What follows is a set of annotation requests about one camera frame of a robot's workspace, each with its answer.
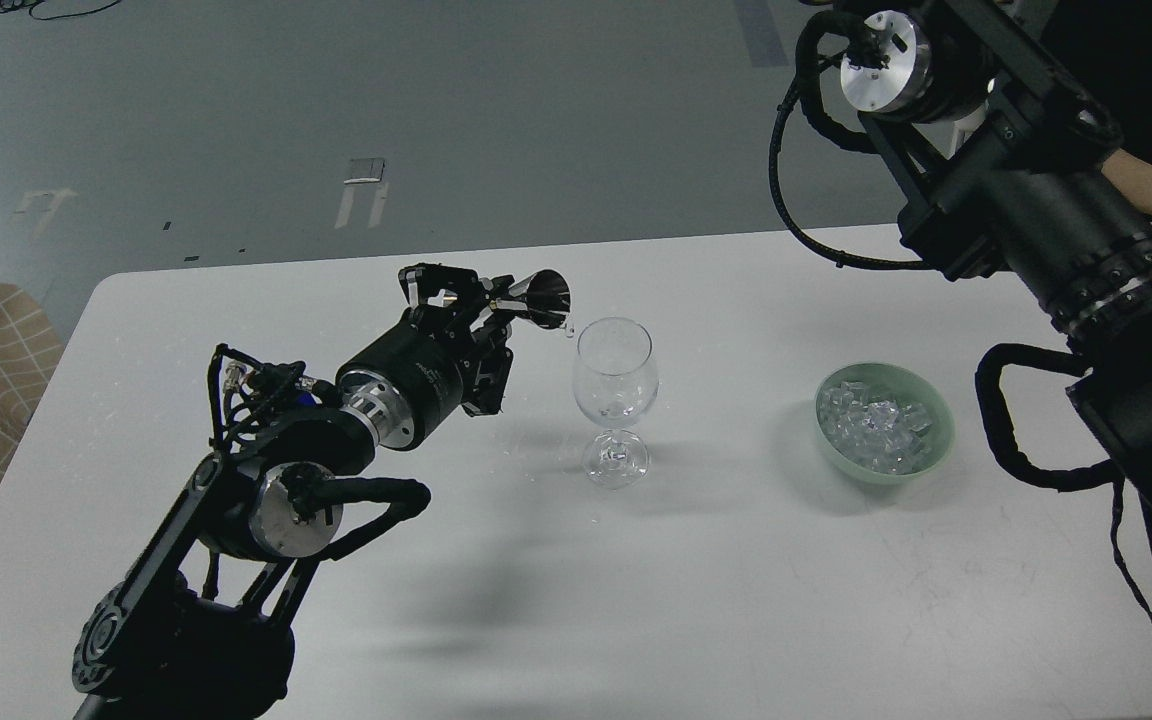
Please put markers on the green bowl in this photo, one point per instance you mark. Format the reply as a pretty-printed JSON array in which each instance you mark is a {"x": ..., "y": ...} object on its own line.
[{"x": 905, "y": 383}]

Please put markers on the clear ice cubes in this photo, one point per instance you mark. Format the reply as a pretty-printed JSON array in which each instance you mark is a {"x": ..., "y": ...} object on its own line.
[{"x": 876, "y": 429}]

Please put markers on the clear wine glass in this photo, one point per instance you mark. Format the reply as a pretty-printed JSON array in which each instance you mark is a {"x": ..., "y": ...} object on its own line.
[{"x": 615, "y": 381}]

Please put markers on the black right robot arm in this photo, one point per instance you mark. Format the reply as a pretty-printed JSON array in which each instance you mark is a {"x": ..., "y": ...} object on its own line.
[{"x": 998, "y": 152}]

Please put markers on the steel cocktail jigger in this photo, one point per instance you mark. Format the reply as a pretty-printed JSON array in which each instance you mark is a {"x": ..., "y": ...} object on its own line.
[{"x": 542, "y": 298}]

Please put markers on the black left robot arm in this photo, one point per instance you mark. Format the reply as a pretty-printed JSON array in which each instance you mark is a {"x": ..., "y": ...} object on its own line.
[{"x": 201, "y": 625}]

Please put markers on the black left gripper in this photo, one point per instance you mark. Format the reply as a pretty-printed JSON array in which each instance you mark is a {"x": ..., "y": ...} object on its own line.
[{"x": 449, "y": 351}]

